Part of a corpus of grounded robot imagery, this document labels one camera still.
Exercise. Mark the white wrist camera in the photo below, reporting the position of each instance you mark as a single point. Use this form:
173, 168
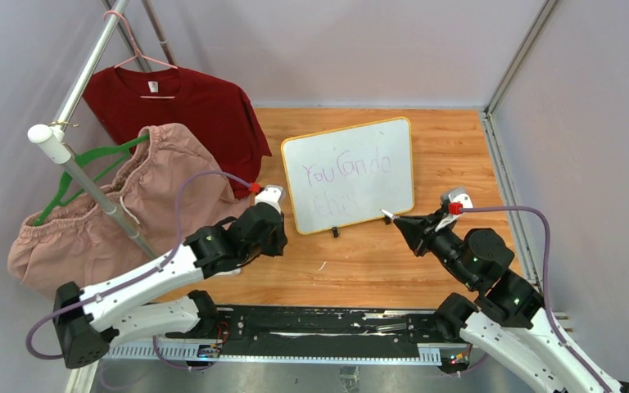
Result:
271, 195
452, 204

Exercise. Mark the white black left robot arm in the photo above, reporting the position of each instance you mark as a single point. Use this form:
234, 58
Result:
93, 319

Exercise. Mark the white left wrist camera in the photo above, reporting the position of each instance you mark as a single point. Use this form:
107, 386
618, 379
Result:
271, 195

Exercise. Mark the yellow-framed whiteboard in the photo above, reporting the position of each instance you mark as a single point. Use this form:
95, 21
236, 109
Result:
351, 175

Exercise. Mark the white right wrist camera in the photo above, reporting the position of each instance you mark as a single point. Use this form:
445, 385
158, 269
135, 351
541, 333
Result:
452, 204

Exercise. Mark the grey aluminium frame post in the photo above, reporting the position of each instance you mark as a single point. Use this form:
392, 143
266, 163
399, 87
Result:
528, 42

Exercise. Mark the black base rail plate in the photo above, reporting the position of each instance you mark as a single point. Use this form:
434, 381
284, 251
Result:
330, 334

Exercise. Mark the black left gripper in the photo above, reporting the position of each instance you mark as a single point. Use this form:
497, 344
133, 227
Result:
281, 240

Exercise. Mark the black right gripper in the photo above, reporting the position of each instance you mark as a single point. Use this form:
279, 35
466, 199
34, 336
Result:
418, 232

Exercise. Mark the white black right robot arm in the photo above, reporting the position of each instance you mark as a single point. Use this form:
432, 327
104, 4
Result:
510, 320

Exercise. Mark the white purple whiteboard marker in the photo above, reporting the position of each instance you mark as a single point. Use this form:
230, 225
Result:
389, 214

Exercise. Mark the red t-shirt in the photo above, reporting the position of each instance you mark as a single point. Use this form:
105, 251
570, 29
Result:
217, 112

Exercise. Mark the green clothes hanger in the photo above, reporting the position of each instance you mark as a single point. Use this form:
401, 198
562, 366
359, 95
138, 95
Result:
70, 186

